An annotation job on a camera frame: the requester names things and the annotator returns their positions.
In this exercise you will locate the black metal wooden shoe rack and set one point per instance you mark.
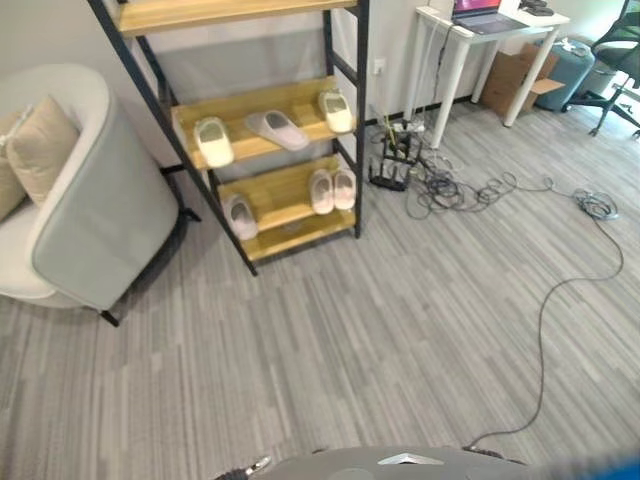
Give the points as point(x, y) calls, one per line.
point(280, 107)

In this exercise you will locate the white wall socket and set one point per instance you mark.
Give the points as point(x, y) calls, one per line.
point(380, 65)

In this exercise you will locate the grey laptop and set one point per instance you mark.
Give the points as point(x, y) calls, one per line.
point(482, 17)

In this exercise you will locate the black wifi router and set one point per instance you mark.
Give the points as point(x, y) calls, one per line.
point(389, 176)

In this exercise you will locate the white desk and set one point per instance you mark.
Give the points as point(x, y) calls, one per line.
point(480, 30)

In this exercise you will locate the grey slipper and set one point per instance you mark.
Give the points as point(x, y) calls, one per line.
point(280, 129)

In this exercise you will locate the grey white armchair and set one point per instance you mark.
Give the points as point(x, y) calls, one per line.
point(95, 210)

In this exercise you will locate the black green office chair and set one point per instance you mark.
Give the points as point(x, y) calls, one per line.
point(612, 60)

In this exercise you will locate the light pink fluffy slipper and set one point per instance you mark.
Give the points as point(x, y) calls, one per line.
point(344, 188)
point(321, 191)
point(240, 215)

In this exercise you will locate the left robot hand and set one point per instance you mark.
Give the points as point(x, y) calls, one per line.
point(249, 469)

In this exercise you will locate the cream yellow slipper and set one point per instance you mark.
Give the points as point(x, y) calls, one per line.
point(214, 141)
point(337, 110)

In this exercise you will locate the beige cushion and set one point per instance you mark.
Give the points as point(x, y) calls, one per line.
point(9, 175)
point(40, 147)

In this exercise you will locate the cardboard box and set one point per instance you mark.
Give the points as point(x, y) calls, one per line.
point(520, 77)

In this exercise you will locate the blue round pouf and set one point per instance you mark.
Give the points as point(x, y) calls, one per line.
point(567, 75)

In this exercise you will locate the black device on desk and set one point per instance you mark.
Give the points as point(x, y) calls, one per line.
point(535, 7)

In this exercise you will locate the white power strip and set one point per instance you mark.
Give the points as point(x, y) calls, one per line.
point(410, 127)

